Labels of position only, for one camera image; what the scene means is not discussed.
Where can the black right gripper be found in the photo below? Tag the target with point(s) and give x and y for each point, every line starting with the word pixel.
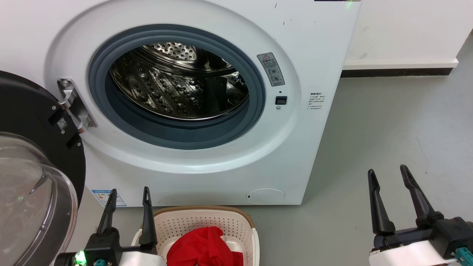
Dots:
pixel 454 232

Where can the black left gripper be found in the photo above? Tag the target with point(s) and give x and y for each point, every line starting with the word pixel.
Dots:
pixel 105 247

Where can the red garment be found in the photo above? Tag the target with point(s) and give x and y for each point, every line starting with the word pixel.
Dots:
pixel 199 247

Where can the cream perforated laundry basket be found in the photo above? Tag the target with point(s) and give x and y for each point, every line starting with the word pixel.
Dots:
pixel 192 221

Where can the stainless steel washing machine drum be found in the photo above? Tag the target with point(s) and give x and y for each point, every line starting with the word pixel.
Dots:
pixel 159 88

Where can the black washer door with glass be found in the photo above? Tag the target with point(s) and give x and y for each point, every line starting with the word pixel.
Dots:
pixel 26 103

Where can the blue energy label sticker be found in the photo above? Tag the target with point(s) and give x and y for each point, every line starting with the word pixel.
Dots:
pixel 105 197

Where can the grey rubber door gasket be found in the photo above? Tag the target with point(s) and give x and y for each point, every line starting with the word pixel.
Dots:
pixel 173 136

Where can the white front-load washing machine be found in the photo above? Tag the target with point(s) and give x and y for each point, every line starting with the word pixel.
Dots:
pixel 303 147

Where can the white QR code sticker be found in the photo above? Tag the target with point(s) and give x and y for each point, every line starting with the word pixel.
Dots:
pixel 62 123

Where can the silver metal door hinge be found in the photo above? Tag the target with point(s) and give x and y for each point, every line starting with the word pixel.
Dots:
pixel 74 107

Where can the round white filter cover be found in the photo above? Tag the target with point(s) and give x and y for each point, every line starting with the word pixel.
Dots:
pixel 265 196

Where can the white text label sticker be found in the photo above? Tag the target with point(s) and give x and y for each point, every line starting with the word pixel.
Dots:
pixel 316 101

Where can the black door latch socket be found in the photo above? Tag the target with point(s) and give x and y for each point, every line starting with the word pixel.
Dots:
pixel 281 100

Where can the grey warning label sticker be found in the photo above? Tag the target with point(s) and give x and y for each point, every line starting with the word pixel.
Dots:
pixel 271 69

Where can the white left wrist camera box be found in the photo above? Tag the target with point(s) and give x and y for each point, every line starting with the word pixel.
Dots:
pixel 140 260

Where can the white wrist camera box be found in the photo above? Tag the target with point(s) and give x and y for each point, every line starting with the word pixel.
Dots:
pixel 140 260
pixel 406 256

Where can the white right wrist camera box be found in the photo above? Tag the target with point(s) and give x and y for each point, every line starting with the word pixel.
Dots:
pixel 406 256

